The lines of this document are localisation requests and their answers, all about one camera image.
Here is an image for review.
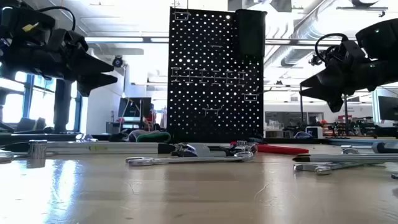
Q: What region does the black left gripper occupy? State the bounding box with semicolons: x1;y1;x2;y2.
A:
30;46;118;97

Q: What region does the thin black metal stand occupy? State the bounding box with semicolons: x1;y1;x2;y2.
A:
299;82;349;138

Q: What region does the wire double hook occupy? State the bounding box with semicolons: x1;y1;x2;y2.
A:
202;105;225;118

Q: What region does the red handled tool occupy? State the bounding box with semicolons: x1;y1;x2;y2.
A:
256;143;310;156

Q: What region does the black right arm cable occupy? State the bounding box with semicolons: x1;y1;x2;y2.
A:
314;32;349;63

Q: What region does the long double prong hook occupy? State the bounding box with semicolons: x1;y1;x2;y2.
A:
172;0;192;21

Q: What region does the wire ring tool rack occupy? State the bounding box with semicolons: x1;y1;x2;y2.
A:
170;67;247;87

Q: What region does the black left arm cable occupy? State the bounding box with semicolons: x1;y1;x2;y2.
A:
37;6;77;32

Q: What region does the black round camera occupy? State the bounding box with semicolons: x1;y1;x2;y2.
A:
111;55;126;68

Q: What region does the black hanging camera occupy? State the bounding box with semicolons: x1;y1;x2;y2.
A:
308;52;325;67

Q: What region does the grey metal hand tool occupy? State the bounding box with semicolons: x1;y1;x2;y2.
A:
172;142;233;157

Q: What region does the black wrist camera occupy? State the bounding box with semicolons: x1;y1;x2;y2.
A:
337;39;366;65
54;29;90;60

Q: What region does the dark office chair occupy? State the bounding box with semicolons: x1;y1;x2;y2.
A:
15;117;47;133

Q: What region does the white mug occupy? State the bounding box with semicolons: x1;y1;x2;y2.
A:
305;126;324;139

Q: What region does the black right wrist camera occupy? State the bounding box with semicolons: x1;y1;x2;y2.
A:
337;39;366;65

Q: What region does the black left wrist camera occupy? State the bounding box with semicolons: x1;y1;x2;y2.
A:
54;29;90;60

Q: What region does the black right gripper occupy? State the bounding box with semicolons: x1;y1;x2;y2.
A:
300;57;386;113

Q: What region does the long chrome combination wrench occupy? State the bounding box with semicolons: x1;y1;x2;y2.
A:
125;151;255;167

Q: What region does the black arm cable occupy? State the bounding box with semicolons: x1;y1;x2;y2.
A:
37;6;77;32
314;32;349;63

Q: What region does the black pegboard storage bin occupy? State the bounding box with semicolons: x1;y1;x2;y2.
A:
234;8;267;62

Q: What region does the black work glove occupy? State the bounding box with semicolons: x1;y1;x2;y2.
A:
108;129;137;142

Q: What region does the black vertical post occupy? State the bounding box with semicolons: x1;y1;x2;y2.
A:
53;79;75;134

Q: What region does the black metal pegboard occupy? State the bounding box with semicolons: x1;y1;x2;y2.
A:
167;6;266;144

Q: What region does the chrome socket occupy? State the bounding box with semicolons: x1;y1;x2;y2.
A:
229;140;258;156
27;139;49;160

